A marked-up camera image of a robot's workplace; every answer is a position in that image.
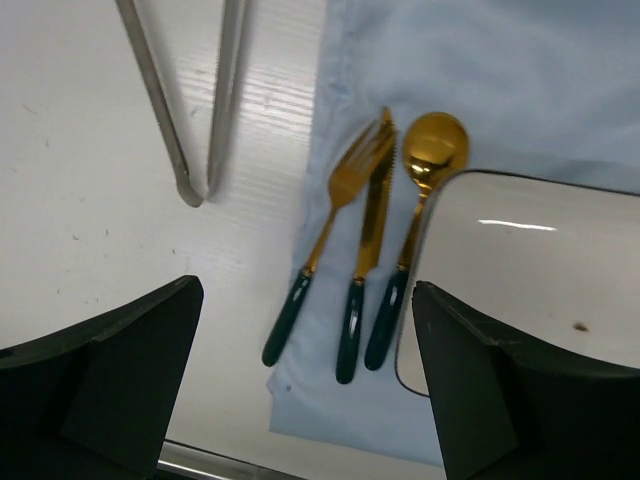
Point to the white rectangular plate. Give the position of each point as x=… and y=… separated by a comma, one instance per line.
x=559, y=262

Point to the gold spoon green handle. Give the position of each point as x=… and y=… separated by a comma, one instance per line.
x=436, y=146

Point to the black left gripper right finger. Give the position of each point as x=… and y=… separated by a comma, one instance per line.
x=508, y=405

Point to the light blue cloth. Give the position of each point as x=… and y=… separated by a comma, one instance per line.
x=546, y=89

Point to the gold fork green handle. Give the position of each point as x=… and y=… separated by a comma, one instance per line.
x=345, y=182

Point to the gold knife green handle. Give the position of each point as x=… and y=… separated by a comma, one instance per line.
x=369, y=250

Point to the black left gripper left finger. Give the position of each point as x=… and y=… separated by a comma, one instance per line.
x=94, y=400

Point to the stainless steel tongs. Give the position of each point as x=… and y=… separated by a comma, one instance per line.
x=235, y=17

